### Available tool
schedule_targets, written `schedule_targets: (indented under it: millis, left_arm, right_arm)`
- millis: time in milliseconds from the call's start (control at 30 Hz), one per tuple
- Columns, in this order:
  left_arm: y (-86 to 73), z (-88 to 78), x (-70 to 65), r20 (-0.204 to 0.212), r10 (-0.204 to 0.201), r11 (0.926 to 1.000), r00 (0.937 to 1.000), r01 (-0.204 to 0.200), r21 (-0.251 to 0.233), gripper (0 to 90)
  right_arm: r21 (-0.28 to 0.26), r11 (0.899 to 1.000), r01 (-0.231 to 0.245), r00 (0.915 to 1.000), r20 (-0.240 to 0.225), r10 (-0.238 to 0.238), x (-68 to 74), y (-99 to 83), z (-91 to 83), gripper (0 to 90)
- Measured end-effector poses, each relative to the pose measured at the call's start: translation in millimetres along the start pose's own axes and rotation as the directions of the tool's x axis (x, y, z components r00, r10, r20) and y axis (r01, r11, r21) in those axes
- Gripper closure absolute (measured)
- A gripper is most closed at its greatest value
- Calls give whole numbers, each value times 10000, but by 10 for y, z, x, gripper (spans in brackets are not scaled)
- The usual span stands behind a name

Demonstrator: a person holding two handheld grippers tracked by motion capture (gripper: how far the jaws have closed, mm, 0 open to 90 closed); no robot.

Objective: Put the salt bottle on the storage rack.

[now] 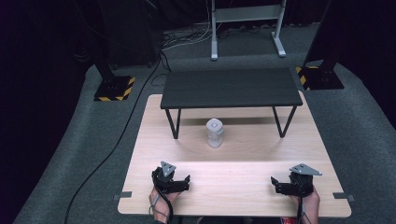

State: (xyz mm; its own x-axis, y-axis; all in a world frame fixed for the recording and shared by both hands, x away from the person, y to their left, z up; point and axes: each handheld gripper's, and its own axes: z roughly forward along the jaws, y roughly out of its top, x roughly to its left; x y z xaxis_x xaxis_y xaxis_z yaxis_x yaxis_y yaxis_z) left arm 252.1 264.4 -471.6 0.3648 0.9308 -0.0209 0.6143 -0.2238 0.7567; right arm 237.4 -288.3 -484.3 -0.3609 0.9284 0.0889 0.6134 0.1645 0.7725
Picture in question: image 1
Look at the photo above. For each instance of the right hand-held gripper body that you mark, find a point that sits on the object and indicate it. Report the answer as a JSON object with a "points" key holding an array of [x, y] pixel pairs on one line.
{"points": [[301, 182]]}

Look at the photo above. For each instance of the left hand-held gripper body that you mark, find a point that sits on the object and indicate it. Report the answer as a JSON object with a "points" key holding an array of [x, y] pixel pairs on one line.
{"points": [[169, 183]]}

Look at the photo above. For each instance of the person's left hand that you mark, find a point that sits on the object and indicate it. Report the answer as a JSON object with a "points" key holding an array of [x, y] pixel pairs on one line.
{"points": [[160, 202]]}

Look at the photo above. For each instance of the person's right hand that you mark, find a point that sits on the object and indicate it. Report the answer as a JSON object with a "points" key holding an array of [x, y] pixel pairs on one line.
{"points": [[309, 207]]}

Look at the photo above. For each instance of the grey tape marker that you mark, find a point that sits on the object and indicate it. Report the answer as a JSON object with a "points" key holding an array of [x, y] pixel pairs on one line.
{"points": [[342, 196], [123, 195]]}

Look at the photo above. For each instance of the red clothing piece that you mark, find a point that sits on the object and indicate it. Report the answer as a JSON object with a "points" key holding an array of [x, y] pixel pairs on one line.
{"points": [[288, 221]]}

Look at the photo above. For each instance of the black stand with striped base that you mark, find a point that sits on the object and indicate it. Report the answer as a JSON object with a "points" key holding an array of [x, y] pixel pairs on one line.
{"points": [[113, 87], [320, 74]]}

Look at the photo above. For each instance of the black desk shelf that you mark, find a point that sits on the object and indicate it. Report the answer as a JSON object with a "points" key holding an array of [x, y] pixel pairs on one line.
{"points": [[230, 87]]}

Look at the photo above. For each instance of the grey metal stand frame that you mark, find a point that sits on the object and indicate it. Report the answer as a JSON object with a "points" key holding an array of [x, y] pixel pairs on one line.
{"points": [[214, 31]]}

